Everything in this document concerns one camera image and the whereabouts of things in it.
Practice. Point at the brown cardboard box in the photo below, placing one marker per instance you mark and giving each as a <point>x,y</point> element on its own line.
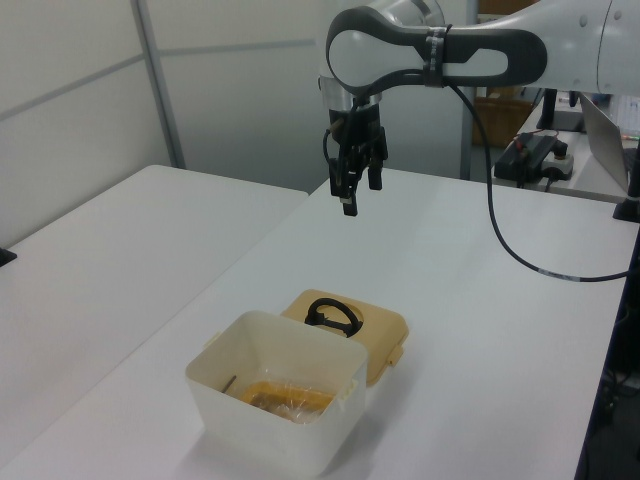
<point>500,120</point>

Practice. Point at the white plastic tool case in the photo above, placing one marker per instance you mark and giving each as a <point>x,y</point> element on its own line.
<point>280,435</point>

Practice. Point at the grey partition post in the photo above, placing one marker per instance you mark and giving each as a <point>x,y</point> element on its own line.
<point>160,85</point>

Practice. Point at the black monitor stand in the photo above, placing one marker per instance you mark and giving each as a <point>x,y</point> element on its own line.
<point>550,107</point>

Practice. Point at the silver laptop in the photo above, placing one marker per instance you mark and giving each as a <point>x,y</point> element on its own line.
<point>602,140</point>

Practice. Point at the grey emergency stop button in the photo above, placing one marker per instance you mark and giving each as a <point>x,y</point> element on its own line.
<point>559,162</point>

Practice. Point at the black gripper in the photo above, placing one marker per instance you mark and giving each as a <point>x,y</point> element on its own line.
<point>365,122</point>

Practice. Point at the black power supply box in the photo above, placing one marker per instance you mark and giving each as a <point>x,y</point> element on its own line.
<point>520,160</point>

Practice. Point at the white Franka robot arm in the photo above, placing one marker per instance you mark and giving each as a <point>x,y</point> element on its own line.
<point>565,45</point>

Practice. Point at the yellow C-clamp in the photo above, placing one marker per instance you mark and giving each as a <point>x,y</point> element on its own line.
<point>260,392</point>

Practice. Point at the clear plastic bag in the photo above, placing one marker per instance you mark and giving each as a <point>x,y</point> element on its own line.
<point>305,415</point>

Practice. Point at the tan plastic case lid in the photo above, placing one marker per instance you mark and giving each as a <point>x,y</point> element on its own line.
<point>380,330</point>

